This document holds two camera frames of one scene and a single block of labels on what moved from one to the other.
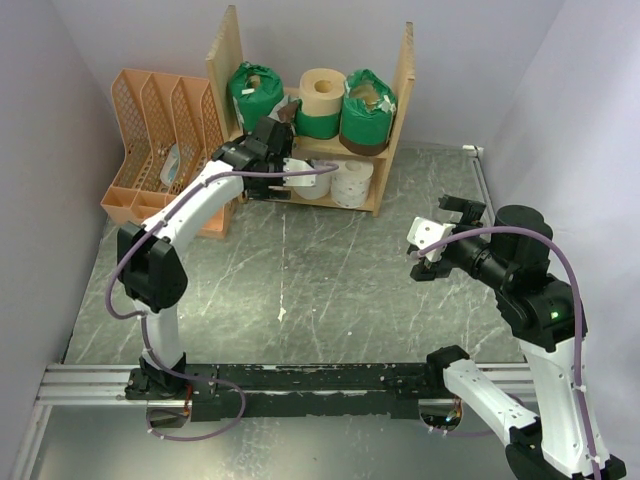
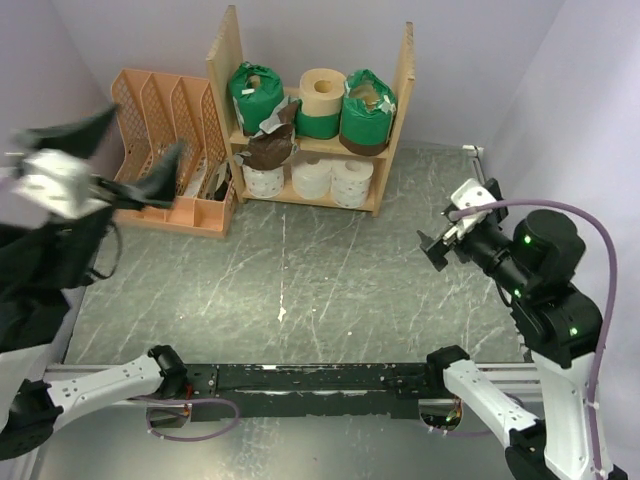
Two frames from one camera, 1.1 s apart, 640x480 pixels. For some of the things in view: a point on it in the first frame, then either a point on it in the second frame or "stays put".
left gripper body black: x=262 y=190 → x=117 y=194
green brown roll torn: x=367 y=115 stays put
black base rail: x=226 y=393 stays put
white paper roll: x=350 y=182 stays put
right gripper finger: x=424 y=272 → x=435 y=251
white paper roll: x=323 y=182 stays put
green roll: x=255 y=90 stays put
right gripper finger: x=471 y=210 → x=499 y=213
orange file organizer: x=168 y=128 stays put
